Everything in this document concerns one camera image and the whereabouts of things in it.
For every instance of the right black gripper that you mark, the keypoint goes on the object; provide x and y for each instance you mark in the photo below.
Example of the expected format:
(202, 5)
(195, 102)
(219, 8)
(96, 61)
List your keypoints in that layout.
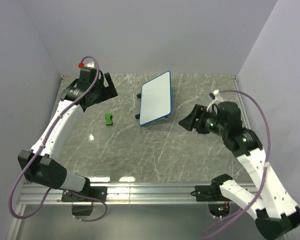
(199, 111)

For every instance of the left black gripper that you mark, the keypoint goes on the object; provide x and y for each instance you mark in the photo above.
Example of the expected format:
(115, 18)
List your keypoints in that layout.
(109, 92)

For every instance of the green whiteboard eraser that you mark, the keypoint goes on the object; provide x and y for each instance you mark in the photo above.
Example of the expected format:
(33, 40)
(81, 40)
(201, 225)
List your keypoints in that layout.
(108, 119)

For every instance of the blue framed whiteboard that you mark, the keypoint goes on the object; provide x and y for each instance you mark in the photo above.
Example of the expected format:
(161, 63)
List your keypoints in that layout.
(156, 99)

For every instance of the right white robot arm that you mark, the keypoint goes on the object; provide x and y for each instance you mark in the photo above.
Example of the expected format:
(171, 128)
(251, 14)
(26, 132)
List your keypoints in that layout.
(275, 212)

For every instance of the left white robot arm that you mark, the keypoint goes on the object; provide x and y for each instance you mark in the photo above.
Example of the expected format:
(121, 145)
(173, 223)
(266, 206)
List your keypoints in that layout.
(40, 164)

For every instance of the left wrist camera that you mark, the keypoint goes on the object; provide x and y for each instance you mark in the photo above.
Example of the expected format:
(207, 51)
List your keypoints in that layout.
(87, 74)

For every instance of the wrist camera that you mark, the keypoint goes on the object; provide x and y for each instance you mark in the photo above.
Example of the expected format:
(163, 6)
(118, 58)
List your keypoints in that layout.
(229, 113)
(87, 74)

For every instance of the black wire whiteboard stand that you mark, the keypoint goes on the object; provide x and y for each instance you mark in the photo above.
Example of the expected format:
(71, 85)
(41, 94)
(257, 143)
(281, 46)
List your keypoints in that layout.
(137, 116)

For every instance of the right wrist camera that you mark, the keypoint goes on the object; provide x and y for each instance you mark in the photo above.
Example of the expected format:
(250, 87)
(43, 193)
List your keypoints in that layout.
(229, 113)

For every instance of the aluminium right side rail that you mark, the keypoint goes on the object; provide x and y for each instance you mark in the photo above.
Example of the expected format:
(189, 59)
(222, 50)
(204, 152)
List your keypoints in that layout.
(241, 103)

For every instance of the aluminium rail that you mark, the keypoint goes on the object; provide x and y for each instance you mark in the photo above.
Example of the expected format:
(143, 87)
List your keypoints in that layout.
(241, 103)
(126, 193)

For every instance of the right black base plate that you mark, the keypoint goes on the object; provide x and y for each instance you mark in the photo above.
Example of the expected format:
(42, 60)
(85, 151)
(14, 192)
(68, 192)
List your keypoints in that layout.
(208, 193)

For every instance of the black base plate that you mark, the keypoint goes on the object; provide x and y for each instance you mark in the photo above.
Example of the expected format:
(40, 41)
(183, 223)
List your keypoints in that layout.
(208, 193)
(93, 192)

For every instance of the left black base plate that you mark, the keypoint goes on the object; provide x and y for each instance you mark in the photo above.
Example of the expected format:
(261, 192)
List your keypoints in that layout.
(93, 192)

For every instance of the aluminium front rail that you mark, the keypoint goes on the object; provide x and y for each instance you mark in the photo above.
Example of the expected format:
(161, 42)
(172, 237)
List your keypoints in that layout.
(126, 193)

